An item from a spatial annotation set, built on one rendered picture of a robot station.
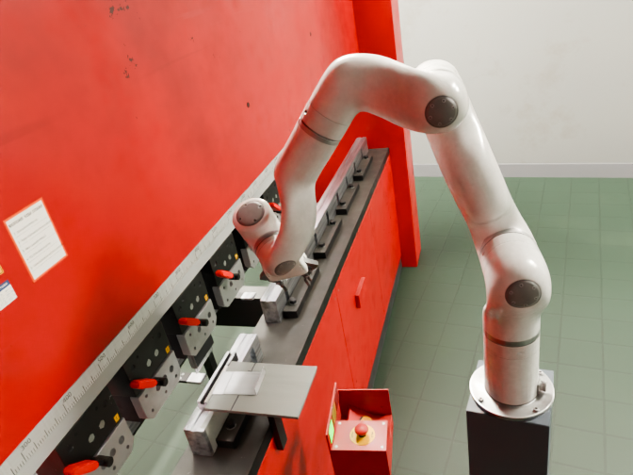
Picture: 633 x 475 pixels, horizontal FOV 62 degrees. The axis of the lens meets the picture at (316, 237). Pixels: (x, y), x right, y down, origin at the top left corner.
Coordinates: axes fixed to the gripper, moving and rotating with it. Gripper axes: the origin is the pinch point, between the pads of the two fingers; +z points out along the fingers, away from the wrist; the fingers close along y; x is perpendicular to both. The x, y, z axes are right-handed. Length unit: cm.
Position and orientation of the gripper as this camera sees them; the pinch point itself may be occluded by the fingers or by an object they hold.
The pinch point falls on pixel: (295, 280)
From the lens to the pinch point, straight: 134.9
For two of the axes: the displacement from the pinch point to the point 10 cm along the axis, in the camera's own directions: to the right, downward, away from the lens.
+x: 1.2, 8.3, -5.5
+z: 2.6, 5.0, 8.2
